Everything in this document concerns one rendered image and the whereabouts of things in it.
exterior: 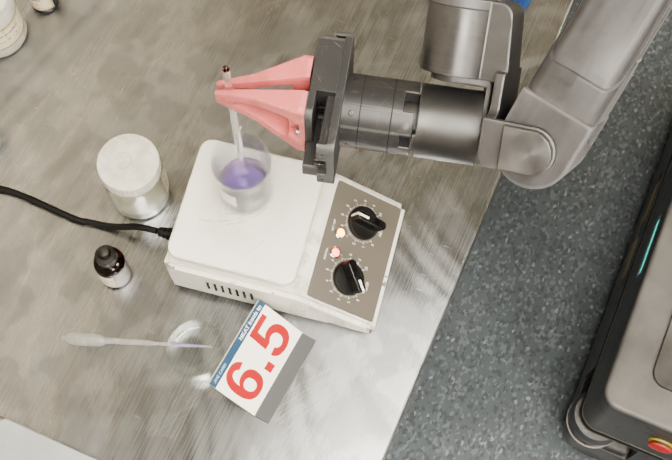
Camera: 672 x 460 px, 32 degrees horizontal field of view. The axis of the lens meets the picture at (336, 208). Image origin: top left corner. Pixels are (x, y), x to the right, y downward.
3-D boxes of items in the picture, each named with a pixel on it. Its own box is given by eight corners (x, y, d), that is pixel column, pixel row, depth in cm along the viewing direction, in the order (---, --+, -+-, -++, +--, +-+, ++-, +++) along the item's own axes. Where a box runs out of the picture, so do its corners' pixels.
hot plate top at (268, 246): (327, 169, 108) (327, 166, 107) (293, 289, 104) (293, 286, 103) (204, 140, 109) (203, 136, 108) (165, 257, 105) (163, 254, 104)
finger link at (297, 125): (205, 101, 85) (331, 119, 85) (223, 17, 88) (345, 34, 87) (214, 140, 91) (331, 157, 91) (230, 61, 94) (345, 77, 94)
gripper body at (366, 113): (308, 148, 84) (409, 162, 83) (330, 26, 88) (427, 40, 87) (310, 183, 90) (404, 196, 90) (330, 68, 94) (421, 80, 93)
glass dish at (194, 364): (235, 369, 109) (233, 364, 107) (180, 391, 108) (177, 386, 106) (215, 317, 111) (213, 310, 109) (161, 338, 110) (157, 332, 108)
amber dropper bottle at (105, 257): (121, 253, 113) (108, 229, 106) (137, 277, 112) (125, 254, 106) (94, 271, 112) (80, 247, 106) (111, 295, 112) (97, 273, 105)
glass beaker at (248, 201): (273, 222, 105) (268, 189, 98) (214, 217, 105) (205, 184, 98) (279, 161, 107) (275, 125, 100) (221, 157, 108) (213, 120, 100)
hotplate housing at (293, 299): (404, 213, 115) (409, 183, 107) (372, 338, 110) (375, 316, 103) (189, 161, 117) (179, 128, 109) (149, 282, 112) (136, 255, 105)
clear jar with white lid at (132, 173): (130, 232, 114) (116, 203, 106) (99, 186, 116) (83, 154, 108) (182, 200, 115) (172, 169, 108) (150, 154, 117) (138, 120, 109)
